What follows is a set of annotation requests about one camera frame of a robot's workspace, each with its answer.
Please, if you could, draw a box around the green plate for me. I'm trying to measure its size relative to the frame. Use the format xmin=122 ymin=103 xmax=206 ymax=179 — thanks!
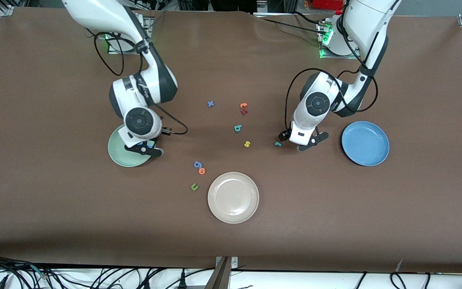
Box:
xmin=108 ymin=124 xmax=154 ymax=167

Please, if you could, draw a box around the blue plate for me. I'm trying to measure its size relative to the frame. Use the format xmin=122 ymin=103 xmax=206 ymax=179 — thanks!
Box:
xmin=341 ymin=121 xmax=390 ymax=167

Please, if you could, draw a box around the beige plate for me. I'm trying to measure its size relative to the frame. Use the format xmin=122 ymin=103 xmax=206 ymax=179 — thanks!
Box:
xmin=207 ymin=172 xmax=259 ymax=224

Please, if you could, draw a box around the red box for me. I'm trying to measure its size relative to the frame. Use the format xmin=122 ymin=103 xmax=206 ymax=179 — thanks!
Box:
xmin=311 ymin=0 xmax=344 ymax=10

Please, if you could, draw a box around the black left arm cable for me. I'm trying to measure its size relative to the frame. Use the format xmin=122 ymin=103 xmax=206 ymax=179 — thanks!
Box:
xmin=285 ymin=67 xmax=379 ymax=133

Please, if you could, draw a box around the thin black power cable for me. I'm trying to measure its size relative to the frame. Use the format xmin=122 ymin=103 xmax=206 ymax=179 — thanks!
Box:
xmin=260 ymin=18 xmax=322 ymax=32

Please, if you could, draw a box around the aluminium camera post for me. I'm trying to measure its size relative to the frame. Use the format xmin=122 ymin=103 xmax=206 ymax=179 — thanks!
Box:
xmin=205 ymin=256 xmax=239 ymax=289

